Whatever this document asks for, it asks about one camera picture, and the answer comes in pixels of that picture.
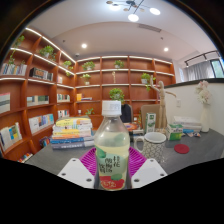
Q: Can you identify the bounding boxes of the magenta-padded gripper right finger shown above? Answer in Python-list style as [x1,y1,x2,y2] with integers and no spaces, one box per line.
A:
[128,146,168,190]

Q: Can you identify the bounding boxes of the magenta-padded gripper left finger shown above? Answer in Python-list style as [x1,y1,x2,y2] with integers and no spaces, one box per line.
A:
[57,146,101,190]

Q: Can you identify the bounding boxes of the clear drink bottle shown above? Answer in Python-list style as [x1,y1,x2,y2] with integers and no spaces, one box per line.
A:
[93,99,131,192]

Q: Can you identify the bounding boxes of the white mug, grey triangle pattern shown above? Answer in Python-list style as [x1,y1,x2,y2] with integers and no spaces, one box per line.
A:
[134,131,167,164]

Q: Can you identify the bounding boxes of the stack of colourful books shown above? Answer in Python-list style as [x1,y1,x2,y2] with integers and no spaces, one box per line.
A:
[50,116,95,150]

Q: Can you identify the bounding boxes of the flat round red coaster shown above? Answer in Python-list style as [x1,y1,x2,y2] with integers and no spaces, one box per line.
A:
[173,143,190,155]

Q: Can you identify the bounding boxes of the small green and white box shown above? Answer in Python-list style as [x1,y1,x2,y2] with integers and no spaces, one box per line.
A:
[165,123,184,141]

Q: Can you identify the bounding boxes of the green and white drink carton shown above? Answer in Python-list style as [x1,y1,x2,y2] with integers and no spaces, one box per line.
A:
[144,112,157,135]

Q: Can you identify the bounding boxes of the wooden artist mannequin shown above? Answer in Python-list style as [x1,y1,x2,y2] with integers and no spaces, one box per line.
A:
[146,79,178,132]

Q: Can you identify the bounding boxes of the white vase with pale flowers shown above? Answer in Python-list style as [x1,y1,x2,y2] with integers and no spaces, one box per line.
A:
[194,79,213,133]

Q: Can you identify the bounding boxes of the orange wooden shelf unit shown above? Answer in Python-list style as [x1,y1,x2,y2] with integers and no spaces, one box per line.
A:
[0,26,177,164]

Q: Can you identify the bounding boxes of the grey curtain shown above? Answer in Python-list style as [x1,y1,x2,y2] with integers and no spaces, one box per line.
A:
[185,60,214,82]

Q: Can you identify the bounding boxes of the window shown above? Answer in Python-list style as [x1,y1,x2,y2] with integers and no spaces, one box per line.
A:
[209,59,224,79]

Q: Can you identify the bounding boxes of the recessed ceiling lights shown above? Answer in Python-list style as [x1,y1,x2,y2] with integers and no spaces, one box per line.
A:
[80,42,170,53]

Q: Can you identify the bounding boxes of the ceiling air vent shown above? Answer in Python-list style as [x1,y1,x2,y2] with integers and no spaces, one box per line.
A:
[137,23,163,34]

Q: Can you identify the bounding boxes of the branched ceiling lamp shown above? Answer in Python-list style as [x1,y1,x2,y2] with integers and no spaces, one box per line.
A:
[105,0,162,23]

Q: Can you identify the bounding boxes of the black ceiling track rail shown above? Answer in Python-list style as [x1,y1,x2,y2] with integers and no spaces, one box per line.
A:
[184,49,221,66]

